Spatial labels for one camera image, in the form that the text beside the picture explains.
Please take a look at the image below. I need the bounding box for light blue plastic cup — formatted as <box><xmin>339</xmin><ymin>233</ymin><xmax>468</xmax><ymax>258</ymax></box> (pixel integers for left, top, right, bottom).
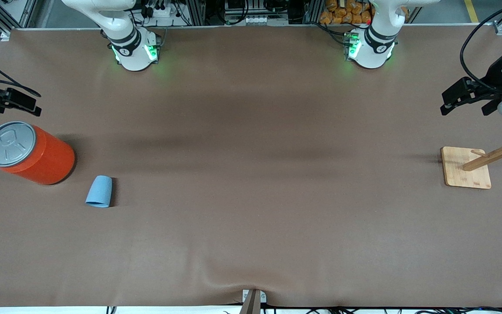
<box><xmin>85</xmin><ymin>175</ymin><xmax>113</xmax><ymax>208</ymax></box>

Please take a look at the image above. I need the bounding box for wooden cup rack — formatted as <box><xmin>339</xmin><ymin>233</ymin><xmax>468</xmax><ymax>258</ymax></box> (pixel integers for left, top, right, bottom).
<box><xmin>441</xmin><ymin>116</ymin><xmax>502</xmax><ymax>190</ymax></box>

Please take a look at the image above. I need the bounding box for orange can with grey lid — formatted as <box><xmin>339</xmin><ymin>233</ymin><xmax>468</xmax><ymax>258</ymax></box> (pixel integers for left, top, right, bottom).
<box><xmin>0</xmin><ymin>121</ymin><xmax>76</xmax><ymax>186</ymax></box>

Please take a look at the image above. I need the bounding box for bag of orange snacks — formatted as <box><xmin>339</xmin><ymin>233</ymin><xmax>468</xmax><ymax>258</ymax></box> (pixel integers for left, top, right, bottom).
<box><xmin>319</xmin><ymin>0</ymin><xmax>374</xmax><ymax>25</ymax></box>

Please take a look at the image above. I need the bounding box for white power strip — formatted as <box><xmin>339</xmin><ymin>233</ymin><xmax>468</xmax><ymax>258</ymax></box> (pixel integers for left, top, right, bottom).
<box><xmin>144</xmin><ymin>3</ymin><xmax>183</xmax><ymax>19</ymax></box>

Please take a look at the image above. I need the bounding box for brown table cloth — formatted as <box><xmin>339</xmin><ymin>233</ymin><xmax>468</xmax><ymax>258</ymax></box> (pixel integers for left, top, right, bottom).
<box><xmin>0</xmin><ymin>24</ymin><xmax>502</xmax><ymax>308</ymax></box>

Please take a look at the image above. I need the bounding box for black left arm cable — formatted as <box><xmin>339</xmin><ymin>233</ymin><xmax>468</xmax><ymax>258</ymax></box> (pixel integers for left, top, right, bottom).
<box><xmin>459</xmin><ymin>0</ymin><xmax>502</xmax><ymax>92</ymax></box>

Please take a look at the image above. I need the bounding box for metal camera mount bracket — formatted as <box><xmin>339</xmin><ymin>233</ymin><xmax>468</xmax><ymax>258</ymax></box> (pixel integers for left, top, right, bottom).
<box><xmin>241</xmin><ymin>289</ymin><xmax>268</xmax><ymax>314</ymax></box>

